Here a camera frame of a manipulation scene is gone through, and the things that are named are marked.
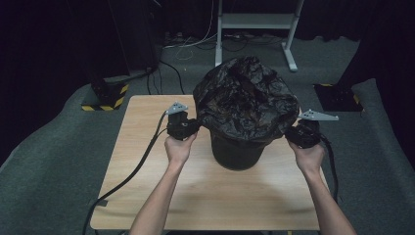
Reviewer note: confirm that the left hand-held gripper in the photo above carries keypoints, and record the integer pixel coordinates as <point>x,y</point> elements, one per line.
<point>178,125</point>

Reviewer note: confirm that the black floor plate yellow marks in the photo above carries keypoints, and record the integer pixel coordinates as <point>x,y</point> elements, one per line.
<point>339,98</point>

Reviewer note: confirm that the black mesh trash can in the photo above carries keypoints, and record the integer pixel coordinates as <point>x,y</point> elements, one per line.
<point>236,153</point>

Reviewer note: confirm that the person's right hand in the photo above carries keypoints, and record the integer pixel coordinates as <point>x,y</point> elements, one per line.
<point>308,160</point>

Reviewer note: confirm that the white metal stand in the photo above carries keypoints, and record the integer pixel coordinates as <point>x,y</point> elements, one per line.
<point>257,21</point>

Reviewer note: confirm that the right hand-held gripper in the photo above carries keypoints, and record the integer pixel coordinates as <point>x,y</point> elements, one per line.
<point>305,132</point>

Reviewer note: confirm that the person's left hand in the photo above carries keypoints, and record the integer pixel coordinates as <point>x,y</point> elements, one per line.
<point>177,151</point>

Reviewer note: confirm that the black plastic garbage bag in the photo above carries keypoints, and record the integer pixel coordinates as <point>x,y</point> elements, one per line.
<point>244,98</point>

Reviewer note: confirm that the yellow-black striped stand base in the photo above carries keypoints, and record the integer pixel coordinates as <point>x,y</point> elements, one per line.
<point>107,98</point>

